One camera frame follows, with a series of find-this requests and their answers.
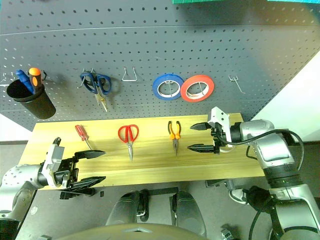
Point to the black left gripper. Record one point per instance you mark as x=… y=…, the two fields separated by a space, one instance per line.
x=66 y=172

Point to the red tape roll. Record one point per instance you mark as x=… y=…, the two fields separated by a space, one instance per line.
x=185 y=91

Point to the green cutting mat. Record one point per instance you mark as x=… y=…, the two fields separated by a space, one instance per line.
x=225 y=1

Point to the black plastic cup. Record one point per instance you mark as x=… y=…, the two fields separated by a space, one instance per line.
x=37 y=105

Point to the grey perforated pegboard panel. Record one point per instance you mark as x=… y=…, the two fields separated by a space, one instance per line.
x=175 y=45

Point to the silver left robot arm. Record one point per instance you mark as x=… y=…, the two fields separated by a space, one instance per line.
x=20 y=175

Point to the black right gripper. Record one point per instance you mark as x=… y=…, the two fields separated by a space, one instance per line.
x=218 y=136

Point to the dark rounded shape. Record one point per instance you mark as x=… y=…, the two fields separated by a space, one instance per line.
x=187 y=210
x=125 y=207

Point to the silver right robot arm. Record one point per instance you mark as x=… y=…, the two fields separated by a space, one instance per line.
x=272 y=150

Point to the blue tape roll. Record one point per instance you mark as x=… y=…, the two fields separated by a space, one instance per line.
x=156 y=87

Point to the dark grey robot torso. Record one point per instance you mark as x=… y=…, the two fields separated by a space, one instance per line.
x=130 y=233

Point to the grey white shoe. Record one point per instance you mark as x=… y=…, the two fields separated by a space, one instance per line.
x=236 y=196

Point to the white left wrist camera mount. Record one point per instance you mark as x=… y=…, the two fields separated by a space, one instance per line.
x=56 y=152

